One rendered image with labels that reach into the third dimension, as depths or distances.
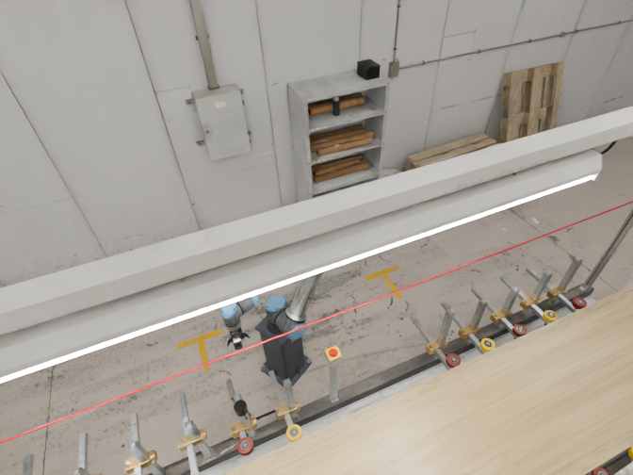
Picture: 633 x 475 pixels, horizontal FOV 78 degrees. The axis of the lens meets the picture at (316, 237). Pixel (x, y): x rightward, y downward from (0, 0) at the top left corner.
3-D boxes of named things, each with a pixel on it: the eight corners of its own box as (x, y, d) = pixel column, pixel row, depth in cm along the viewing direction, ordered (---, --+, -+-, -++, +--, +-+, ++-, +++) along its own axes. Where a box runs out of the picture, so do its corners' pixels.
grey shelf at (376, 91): (298, 208, 482) (286, 83, 377) (362, 189, 506) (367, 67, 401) (311, 229, 452) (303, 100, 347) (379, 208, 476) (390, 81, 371)
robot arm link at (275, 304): (280, 303, 287) (277, 288, 275) (294, 318, 277) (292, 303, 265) (263, 315, 280) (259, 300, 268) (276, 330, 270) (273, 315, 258)
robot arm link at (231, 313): (240, 306, 210) (224, 317, 206) (244, 320, 219) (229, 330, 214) (232, 296, 216) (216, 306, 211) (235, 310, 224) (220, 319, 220)
